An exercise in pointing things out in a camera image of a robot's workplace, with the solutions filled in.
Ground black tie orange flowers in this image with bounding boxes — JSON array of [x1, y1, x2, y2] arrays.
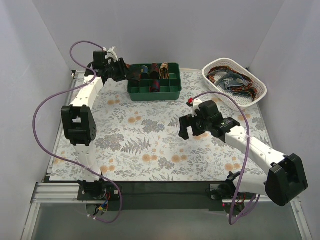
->
[[127, 64, 141, 83]]

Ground dark red rolled tie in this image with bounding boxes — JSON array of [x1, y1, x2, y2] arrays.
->
[[149, 63, 160, 80]]

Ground red navy striped rolled tie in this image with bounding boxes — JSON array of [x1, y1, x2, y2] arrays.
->
[[149, 79, 160, 93]]

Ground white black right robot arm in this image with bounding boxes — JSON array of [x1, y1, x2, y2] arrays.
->
[[178, 98, 308, 207]]

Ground white perforated plastic basket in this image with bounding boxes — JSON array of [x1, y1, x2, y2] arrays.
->
[[202, 58, 267, 111]]

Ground gold patterned rolled tie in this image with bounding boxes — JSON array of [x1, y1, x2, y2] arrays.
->
[[159, 62, 170, 79]]

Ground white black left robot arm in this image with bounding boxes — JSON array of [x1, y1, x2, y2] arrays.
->
[[61, 47, 131, 200]]

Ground green compartment organizer tray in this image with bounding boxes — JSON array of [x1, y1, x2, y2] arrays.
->
[[127, 62, 182, 102]]

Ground tangled ties in basket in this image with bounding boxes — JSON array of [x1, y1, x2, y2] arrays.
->
[[206, 66, 258, 101]]

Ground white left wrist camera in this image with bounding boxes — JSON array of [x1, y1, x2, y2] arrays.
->
[[102, 46, 119, 61]]

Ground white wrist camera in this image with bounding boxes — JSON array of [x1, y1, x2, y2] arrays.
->
[[186, 98, 203, 118], [102, 46, 119, 61]]

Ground floral patterned table mat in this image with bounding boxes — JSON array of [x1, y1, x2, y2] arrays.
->
[[49, 71, 285, 182]]

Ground aluminium front frame rail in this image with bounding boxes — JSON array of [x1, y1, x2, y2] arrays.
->
[[22, 180, 311, 240]]

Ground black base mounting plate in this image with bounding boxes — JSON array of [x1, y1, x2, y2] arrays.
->
[[77, 179, 236, 211]]

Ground navy patterned rolled tie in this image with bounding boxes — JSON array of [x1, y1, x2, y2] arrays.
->
[[140, 65, 150, 80]]

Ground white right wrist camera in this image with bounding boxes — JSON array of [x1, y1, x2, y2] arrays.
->
[[186, 98, 203, 118]]

